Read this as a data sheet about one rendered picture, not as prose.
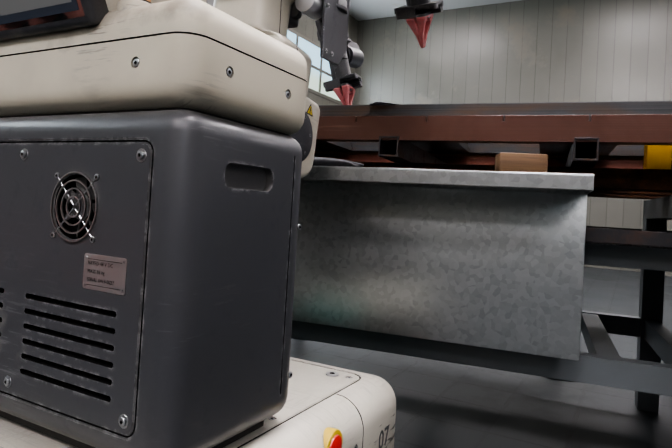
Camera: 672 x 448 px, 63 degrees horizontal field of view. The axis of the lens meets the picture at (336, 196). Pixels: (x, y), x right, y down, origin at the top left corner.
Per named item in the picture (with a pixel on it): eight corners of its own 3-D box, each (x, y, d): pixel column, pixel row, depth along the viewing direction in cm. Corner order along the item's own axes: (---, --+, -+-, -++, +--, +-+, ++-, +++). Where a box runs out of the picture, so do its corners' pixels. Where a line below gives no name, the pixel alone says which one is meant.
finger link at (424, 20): (409, 47, 136) (404, 7, 133) (437, 44, 133) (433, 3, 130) (399, 52, 131) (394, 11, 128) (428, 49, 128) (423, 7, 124)
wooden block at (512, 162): (498, 175, 117) (500, 152, 117) (494, 177, 123) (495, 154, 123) (547, 177, 116) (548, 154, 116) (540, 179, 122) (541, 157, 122)
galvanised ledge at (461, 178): (116, 175, 166) (116, 165, 166) (586, 195, 119) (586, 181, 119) (61, 169, 147) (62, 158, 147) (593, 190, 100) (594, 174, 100)
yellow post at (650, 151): (642, 189, 135) (645, 111, 135) (665, 189, 133) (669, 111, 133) (645, 187, 130) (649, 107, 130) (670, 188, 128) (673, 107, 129)
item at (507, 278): (108, 291, 165) (116, 175, 166) (578, 356, 118) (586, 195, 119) (97, 292, 161) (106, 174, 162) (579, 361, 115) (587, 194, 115)
